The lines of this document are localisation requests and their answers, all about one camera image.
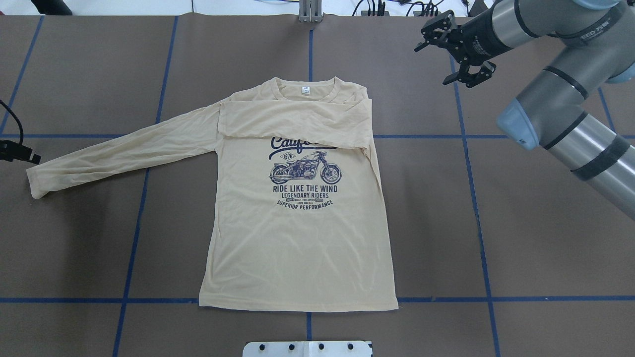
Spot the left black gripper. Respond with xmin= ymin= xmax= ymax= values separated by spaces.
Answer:
xmin=0 ymin=140 xmax=41 ymax=165

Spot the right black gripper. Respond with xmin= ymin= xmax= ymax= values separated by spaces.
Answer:
xmin=414 ymin=10 xmax=496 ymax=88

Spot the cream long-sleeve graphic shirt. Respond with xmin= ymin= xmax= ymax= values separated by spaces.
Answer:
xmin=26 ymin=77 xmax=398 ymax=312

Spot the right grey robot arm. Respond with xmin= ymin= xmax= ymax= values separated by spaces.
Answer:
xmin=415 ymin=0 xmax=635 ymax=218

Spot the aluminium frame post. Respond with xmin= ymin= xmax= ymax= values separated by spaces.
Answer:
xmin=299 ymin=0 xmax=323 ymax=23

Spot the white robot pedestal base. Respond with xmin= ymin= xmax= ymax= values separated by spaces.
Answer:
xmin=242 ymin=340 xmax=374 ymax=357

